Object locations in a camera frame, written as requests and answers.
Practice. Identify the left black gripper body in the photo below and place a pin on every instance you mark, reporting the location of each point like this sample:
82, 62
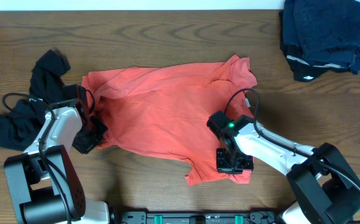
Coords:
91, 135

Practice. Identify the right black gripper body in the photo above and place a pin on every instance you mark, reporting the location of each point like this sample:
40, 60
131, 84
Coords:
235, 163

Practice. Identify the red orange t-shirt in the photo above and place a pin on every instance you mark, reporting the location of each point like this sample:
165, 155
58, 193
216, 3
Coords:
163, 112

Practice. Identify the black t-shirt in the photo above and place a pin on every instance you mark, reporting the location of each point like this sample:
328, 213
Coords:
18, 128

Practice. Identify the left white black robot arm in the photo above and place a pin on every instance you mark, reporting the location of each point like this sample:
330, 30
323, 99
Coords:
42, 181

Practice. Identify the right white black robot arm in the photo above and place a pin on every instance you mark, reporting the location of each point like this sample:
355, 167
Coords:
326, 188

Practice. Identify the folded black garment white print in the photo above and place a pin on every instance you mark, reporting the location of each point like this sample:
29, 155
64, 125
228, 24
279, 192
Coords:
302, 72

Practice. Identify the folded navy blue garment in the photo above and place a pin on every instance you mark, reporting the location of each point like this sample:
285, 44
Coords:
327, 31

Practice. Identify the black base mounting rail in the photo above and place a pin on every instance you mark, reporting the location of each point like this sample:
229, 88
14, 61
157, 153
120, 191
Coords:
143, 217

